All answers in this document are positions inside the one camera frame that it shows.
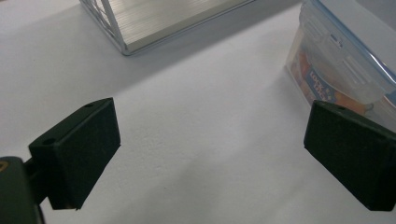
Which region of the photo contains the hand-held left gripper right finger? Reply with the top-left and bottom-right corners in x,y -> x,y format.
303,99 -> 396,213

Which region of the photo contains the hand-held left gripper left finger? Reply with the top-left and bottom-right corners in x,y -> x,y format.
28,97 -> 121,211

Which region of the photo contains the large clear plastic container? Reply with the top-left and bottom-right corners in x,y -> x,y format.
284,0 -> 396,133

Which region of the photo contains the white wire shelf rack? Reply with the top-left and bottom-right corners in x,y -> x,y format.
78,0 -> 260,57

